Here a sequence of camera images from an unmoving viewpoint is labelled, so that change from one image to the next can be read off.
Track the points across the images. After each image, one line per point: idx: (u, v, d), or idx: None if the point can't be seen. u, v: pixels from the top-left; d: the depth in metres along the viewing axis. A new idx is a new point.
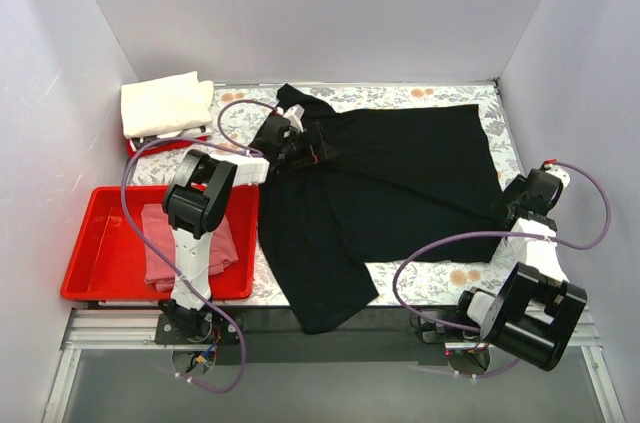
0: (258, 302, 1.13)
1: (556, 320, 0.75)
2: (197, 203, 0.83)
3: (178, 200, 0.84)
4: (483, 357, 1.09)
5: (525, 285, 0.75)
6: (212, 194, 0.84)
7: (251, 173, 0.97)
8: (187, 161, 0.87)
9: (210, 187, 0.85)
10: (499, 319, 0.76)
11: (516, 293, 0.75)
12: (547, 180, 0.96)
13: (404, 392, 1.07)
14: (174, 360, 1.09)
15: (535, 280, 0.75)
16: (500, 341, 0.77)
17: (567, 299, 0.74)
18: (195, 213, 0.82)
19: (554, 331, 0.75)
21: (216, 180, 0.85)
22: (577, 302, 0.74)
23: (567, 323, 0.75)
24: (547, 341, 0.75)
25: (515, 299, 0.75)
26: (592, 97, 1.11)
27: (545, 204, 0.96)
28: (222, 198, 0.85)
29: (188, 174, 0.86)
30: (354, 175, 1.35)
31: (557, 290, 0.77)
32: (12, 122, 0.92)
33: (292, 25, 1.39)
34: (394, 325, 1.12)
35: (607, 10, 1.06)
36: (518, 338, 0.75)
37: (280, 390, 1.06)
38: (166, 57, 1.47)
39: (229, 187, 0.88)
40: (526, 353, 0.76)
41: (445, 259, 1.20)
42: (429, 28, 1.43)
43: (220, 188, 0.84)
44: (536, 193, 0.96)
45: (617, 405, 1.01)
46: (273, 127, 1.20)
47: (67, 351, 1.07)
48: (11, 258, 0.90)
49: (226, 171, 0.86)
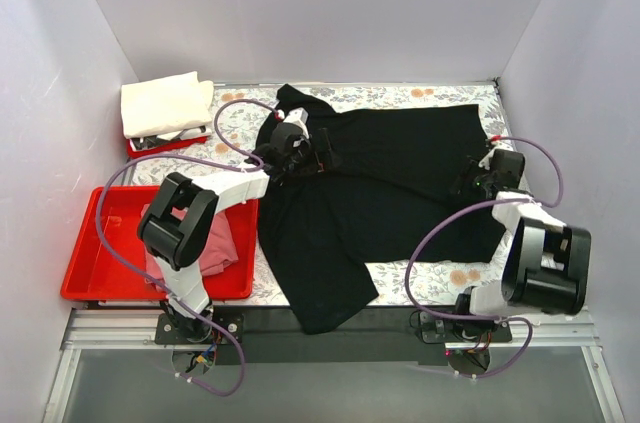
0: (258, 302, 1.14)
1: (570, 264, 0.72)
2: (171, 236, 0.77)
3: (155, 232, 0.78)
4: (483, 357, 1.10)
5: (533, 234, 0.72)
6: (186, 229, 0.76)
7: (245, 190, 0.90)
8: (164, 189, 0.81)
9: (186, 218, 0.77)
10: (518, 274, 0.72)
11: (528, 244, 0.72)
12: (513, 157, 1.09)
13: (404, 392, 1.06)
14: (174, 360, 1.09)
15: (542, 228, 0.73)
16: (525, 299, 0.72)
17: (575, 238, 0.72)
18: (169, 247, 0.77)
19: (572, 274, 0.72)
21: (192, 210, 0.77)
22: (585, 239, 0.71)
23: (583, 263, 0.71)
24: (568, 288, 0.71)
25: (529, 250, 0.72)
26: (592, 97, 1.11)
27: (514, 177, 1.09)
28: (199, 229, 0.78)
29: (164, 202, 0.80)
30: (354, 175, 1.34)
31: (562, 235, 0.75)
32: (12, 122, 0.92)
33: (292, 25, 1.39)
34: (394, 325, 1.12)
35: (607, 9, 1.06)
36: (539, 292, 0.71)
37: (280, 391, 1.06)
38: (166, 57, 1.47)
39: (209, 216, 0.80)
40: (552, 305, 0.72)
41: (445, 259, 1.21)
42: (429, 29, 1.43)
43: (195, 220, 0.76)
44: (506, 169, 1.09)
45: (618, 406, 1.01)
46: (283, 134, 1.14)
47: (67, 351, 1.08)
48: (12, 259, 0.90)
49: (201, 200, 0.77)
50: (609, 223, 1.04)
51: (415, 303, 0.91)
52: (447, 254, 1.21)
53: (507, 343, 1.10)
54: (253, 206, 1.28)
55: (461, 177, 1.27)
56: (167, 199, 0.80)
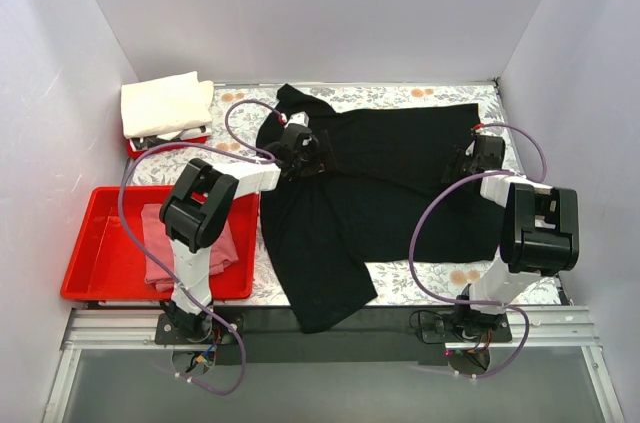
0: (258, 302, 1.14)
1: (561, 220, 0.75)
2: (194, 217, 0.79)
3: (176, 213, 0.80)
4: (483, 357, 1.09)
5: (525, 193, 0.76)
6: (210, 209, 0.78)
7: (259, 181, 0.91)
8: (187, 172, 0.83)
9: (208, 200, 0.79)
10: (515, 232, 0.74)
11: (521, 202, 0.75)
12: (495, 139, 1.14)
13: (404, 392, 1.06)
14: (174, 360, 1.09)
15: (530, 188, 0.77)
16: (525, 256, 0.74)
17: (563, 194, 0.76)
18: (192, 228, 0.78)
19: (564, 229, 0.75)
21: (214, 194, 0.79)
22: (571, 195, 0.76)
23: (571, 218, 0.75)
24: (562, 243, 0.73)
25: (523, 208, 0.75)
26: (592, 97, 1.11)
27: (496, 160, 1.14)
28: (220, 213, 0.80)
29: (187, 186, 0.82)
30: (354, 177, 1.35)
31: (549, 197, 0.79)
32: (12, 123, 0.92)
33: (292, 25, 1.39)
34: (394, 325, 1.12)
35: (607, 9, 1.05)
36: (536, 251, 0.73)
37: (280, 391, 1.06)
38: (166, 57, 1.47)
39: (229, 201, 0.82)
40: (549, 260, 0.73)
41: (443, 260, 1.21)
42: (429, 29, 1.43)
43: (217, 202, 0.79)
44: (489, 151, 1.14)
45: (618, 406, 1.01)
46: (293, 133, 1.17)
47: (67, 351, 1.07)
48: (12, 259, 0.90)
49: (224, 185, 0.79)
50: (609, 223, 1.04)
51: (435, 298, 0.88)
52: (446, 256, 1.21)
53: (508, 343, 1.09)
54: (253, 206, 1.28)
55: (450, 166, 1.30)
56: (191, 182, 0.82)
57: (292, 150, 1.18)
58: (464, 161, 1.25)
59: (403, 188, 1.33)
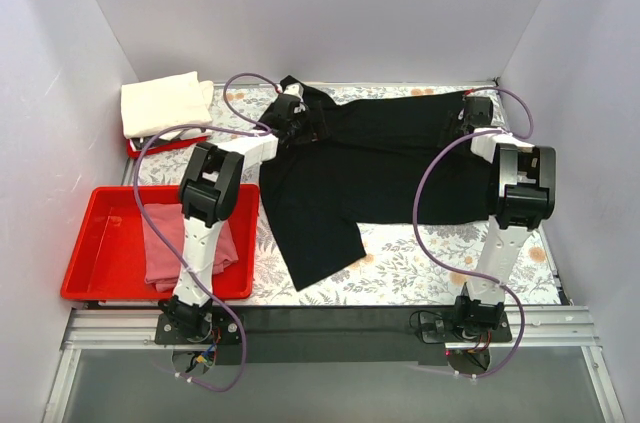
0: (258, 302, 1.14)
1: (542, 175, 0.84)
2: (210, 192, 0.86)
3: (193, 192, 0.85)
4: (483, 357, 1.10)
5: (510, 151, 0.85)
6: (224, 185, 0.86)
7: (260, 153, 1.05)
8: (196, 154, 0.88)
9: (221, 177, 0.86)
10: (500, 187, 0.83)
11: (506, 158, 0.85)
12: (482, 99, 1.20)
13: (404, 392, 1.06)
14: (174, 360, 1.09)
15: (515, 146, 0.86)
16: (510, 208, 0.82)
17: (544, 153, 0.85)
18: (209, 203, 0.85)
19: (544, 184, 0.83)
21: (226, 171, 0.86)
22: (551, 153, 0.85)
23: (550, 173, 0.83)
24: (540, 195, 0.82)
25: (508, 164, 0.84)
26: (591, 97, 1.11)
27: (486, 117, 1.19)
28: (233, 187, 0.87)
29: (198, 166, 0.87)
30: (346, 152, 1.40)
31: (531, 156, 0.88)
32: (12, 122, 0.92)
33: (293, 25, 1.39)
34: (394, 325, 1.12)
35: (607, 9, 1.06)
36: (519, 203, 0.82)
37: (280, 391, 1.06)
38: (166, 57, 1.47)
39: (239, 176, 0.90)
40: (530, 210, 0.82)
41: (429, 222, 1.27)
42: (429, 29, 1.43)
43: (230, 178, 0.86)
44: (478, 110, 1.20)
45: (618, 406, 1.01)
46: (285, 101, 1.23)
47: (67, 351, 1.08)
48: (11, 259, 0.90)
49: (235, 161, 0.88)
50: (609, 223, 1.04)
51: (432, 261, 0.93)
52: (434, 222, 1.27)
53: (507, 343, 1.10)
54: (253, 206, 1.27)
55: (444, 132, 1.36)
56: (201, 161, 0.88)
57: (287, 118, 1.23)
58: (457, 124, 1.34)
59: (393, 166, 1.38)
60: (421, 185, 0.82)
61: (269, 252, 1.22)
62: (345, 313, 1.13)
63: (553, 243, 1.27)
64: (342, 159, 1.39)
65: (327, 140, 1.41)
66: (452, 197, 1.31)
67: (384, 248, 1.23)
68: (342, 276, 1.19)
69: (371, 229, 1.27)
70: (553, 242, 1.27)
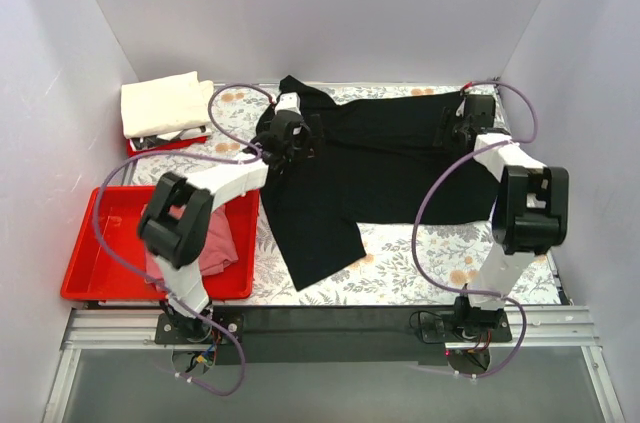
0: (258, 302, 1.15)
1: (553, 199, 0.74)
2: (170, 233, 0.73)
3: (152, 234, 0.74)
4: (483, 357, 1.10)
5: (518, 180, 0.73)
6: (185, 229, 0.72)
7: (243, 183, 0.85)
8: (159, 188, 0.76)
9: (183, 220, 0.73)
10: (508, 217, 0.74)
11: (514, 190, 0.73)
12: (486, 99, 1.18)
13: (404, 392, 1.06)
14: (174, 359, 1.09)
15: (524, 172, 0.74)
16: (515, 242, 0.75)
17: (554, 179, 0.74)
18: (169, 247, 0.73)
19: (555, 210, 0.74)
21: (188, 213, 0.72)
22: (564, 179, 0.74)
23: (563, 196, 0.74)
24: (551, 221, 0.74)
25: (515, 195, 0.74)
26: (592, 97, 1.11)
27: (489, 117, 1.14)
28: (198, 229, 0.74)
29: (160, 203, 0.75)
30: (346, 152, 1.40)
31: (541, 176, 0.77)
32: (12, 122, 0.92)
33: (292, 25, 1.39)
34: (394, 325, 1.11)
35: (607, 9, 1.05)
36: (528, 232, 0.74)
37: (279, 391, 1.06)
38: (165, 57, 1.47)
39: (209, 214, 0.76)
40: (540, 242, 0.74)
41: (429, 222, 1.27)
42: (429, 29, 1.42)
43: (193, 223, 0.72)
44: (481, 110, 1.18)
45: (618, 405, 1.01)
46: (284, 121, 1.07)
47: (67, 351, 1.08)
48: (11, 260, 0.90)
49: (200, 200, 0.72)
50: (609, 223, 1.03)
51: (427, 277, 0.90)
52: (434, 222, 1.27)
53: (507, 343, 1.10)
54: (253, 206, 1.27)
55: (441, 130, 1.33)
56: (164, 197, 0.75)
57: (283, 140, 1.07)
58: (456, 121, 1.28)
59: (393, 166, 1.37)
60: (429, 195, 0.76)
61: (269, 252, 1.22)
62: (344, 313, 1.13)
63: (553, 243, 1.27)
64: (342, 160, 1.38)
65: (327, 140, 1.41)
66: (451, 197, 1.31)
67: (384, 248, 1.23)
68: (342, 276, 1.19)
69: (371, 229, 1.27)
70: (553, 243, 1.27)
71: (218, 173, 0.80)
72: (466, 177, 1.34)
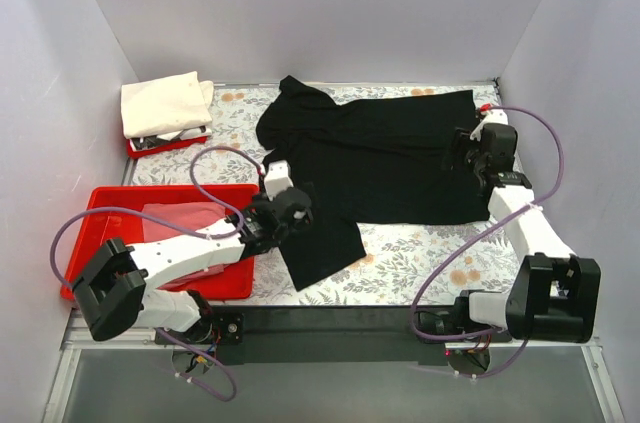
0: (258, 302, 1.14)
1: (581, 298, 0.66)
2: (96, 308, 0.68)
3: (81, 300, 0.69)
4: (483, 357, 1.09)
5: (539, 275, 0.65)
6: (104, 314, 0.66)
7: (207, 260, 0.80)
8: (100, 250, 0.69)
9: (106, 302, 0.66)
10: (526, 313, 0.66)
11: (533, 286, 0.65)
12: (506, 136, 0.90)
13: (404, 393, 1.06)
14: (174, 360, 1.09)
15: (550, 266, 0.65)
16: (533, 337, 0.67)
17: (585, 276, 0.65)
18: (92, 321, 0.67)
19: (581, 308, 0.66)
21: (111, 298, 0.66)
22: (596, 276, 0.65)
23: (591, 296, 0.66)
24: (574, 319, 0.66)
25: (535, 291, 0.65)
26: (592, 97, 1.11)
27: (509, 159, 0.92)
28: (119, 315, 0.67)
29: (94, 271, 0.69)
30: (346, 152, 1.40)
31: (567, 264, 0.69)
32: (13, 122, 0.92)
33: (293, 25, 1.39)
34: (394, 325, 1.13)
35: (608, 9, 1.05)
36: (548, 331, 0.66)
37: (279, 391, 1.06)
38: (165, 57, 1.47)
39: (140, 300, 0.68)
40: (562, 339, 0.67)
41: (428, 222, 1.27)
42: (429, 29, 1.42)
43: (112, 310, 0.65)
44: (499, 151, 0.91)
45: (617, 405, 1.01)
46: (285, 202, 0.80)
47: (67, 351, 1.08)
48: (12, 260, 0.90)
49: (126, 288, 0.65)
50: (610, 224, 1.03)
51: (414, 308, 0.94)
52: (434, 223, 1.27)
53: (506, 343, 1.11)
54: None
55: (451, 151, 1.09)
56: (101, 264, 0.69)
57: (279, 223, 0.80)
58: (469, 146, 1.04)
59: (393, 166, 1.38)
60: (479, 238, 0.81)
61: (269, 252, 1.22)
62: (345, 313, 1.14)
63: None
64: (342, 160, 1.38)
65: (327, 140, 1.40)
66: (451, 197, 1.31)
67: (384, 248, 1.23)
68: (342, 276, 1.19)
69: (371, 229, 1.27)
70: None
71: (184, 245, 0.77)
72: (466, 178, 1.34)
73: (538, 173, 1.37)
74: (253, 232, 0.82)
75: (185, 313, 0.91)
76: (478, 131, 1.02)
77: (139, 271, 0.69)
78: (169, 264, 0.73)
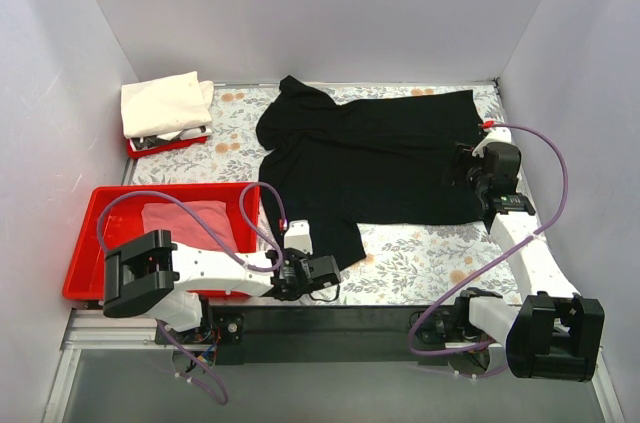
0: (259, 303, 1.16)
1: (584, 340, 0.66)
2: (117, 287, 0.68)
3: (108, 272, 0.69)
4: (483, 357, 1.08)
5: (542, 317, 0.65)
6: (124, 296, 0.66)
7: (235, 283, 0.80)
8: (145, 236, 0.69)
9: (130, 285, 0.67)
10: (530, 355, 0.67)
11: (536, 329, 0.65)
12: (509, 158, 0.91)
13: (404, 393, 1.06)
14: (174, 359, 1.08)
15: (553, 308, 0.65)
16: (535, 375, 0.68)
17: (588, 318, 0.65)
18: (108, 296, 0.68)
19: (584, 349, 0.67)
21: (137, 287, 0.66)
22: (599, 319, 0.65)
23: (593, 339, 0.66)
24: (577, 359, 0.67)
25: (537, 334, 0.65)
26: (592, 97, 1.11)
27: (512, 181, 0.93)
28: (135, 304, 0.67)
29: (131, 250, 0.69)
30: (347, 151, 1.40)
31: (571, 303, 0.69)
32: (13, 122, 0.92)
33: (293, 25, 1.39)
34: (394, 325, 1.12)
35: (607, 9, 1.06)
36: (550, 370, 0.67)
37: (280, 391, 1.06)
38: (166, 58, 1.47)
39: (160, 297, 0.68)
40: (564, 376, 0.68)
41: (429, 223, 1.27)
42: (429, 29, 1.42)
43: (132, 297, 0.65)
44: (502, 173, 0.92)
45: (617, 405, 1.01)
46: (326, 268, 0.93)
47: (67, 351, 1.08)
48: (12, 260, 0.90)
49: (153, 285, 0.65)
50: (609, 224, 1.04)
51: (416, 326, 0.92)
52: (434, 223, 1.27)
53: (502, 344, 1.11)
54: (253, 205, 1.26)
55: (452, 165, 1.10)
56: (143, 249, 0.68)
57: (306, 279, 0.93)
58: (471, 163, 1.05)
59: (394, 165, 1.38)
60: (484, 268, 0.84)
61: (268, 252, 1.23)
62: (345, 313, 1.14)
63: (553, 242, 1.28)
64: (342, 160, 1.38)
65: (327, 140, 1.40)
66: (451, 197, 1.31)
67: (384, 248, 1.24)
68: (342, 276, 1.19)
69: (371, 229, 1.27)
70: (554, 242, 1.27)
71: (221, 263, 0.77)
72: None
73: (538, 173, 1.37)
74: (284, 278, 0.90)
75: (187, 316, 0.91)
76: (481, 148, 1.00)
77: (172, 273, 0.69)
78: (200, 276, 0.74)
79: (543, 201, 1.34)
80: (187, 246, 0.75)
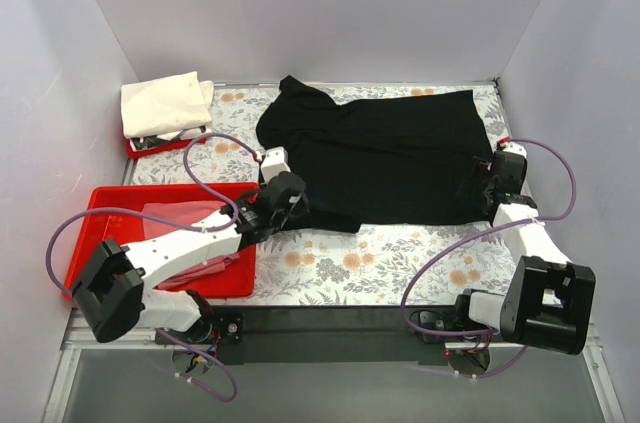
0: (258, 302, 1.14)
1: (573, 305, 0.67)
2: (97, 310, 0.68)
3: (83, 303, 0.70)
4: (483, 357, 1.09)
5: (532, 277, 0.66)
6: (105, 314, 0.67)
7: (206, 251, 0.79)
8: (97, 251, 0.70)
9: (107, 301, 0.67)
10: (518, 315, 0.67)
11: (526, 288, 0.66)
12: (515, 161, 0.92)
13: (403, 392, 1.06)
14: (174, 359, 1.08)
15: (543, 269, 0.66)
16: (523, 340, 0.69)
17: (578, 282, 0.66)
18: (94, 323, 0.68)
19: (574, 316, 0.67)
21: (112, 298, 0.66)
22: (589, 284, 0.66)
23: (583, 304, 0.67)
24: (567, 327, 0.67)
25: (526, 294, 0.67)
26: (592, 96, 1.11)
27: (517, 183, 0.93)
28: (123, 314, 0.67)
29: (91, 273, 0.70)
30: (347, 150, 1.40)
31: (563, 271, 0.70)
32: (13, 122, 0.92)
33: (293, 25, 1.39)
34: (394, 326, 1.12)
35: (607, 9, 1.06)
36: (537, 334, 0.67)
37: (280, 391, 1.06)
38: (166, 58, 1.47)
39: (139, 299, 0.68)
40: (553, 344, 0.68)
41: (429, 223, 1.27)
42: (429, 29, 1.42)
43: (113, 308, 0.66)
44: (507, 174, 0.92)
45: (617, 405, 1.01)
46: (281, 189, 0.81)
47: (67, 350, 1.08)
48: (12, 260, 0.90)
49: (124, 287, 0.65)
50: (609, 224, 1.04)
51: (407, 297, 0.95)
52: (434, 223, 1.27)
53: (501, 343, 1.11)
54: None
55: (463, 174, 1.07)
56: (100, 265, 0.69)
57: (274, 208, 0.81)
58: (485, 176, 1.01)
59: (394, 165, 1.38)
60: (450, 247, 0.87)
61: (269, 252, 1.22)
62: (345, 313, 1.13)
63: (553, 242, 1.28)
64: (342, 159, 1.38)
65: (327, 140, 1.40)
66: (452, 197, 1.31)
67: (384, 248, 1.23)
68: (342, 276, 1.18)
69: (371, 229, 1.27)
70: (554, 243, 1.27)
71: (181, 240, 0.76)
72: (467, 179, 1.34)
73: (538, 173, 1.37)
74: (250, 221, 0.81)
75: (183, 313, 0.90)
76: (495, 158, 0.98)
77: (137, 270, 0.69)
78: (166, 260, 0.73)
79: (543, 201, 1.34)
80: (140, 242, 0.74)
